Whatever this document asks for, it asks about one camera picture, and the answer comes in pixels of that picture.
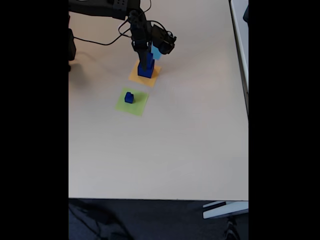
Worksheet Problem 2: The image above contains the blue paper square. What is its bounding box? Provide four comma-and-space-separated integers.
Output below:
151, 45, 162, 61

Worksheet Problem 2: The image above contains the orange paper square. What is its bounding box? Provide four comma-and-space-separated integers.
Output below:
128, 59, 161, 88

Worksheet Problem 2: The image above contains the green paper square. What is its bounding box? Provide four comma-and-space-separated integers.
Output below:
114, 86, 150, 118

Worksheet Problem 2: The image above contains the large blue cube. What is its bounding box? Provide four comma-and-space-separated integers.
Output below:
137, 63, 155, 79

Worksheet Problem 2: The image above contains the white side table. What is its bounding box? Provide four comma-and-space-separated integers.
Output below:
228, 0, 249, 121

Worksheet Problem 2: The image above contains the white table foot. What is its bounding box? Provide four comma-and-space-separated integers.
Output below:
202, 200, 249, 220

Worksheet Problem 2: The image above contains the black camera box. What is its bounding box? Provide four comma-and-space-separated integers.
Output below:
151, 24, 177, 55

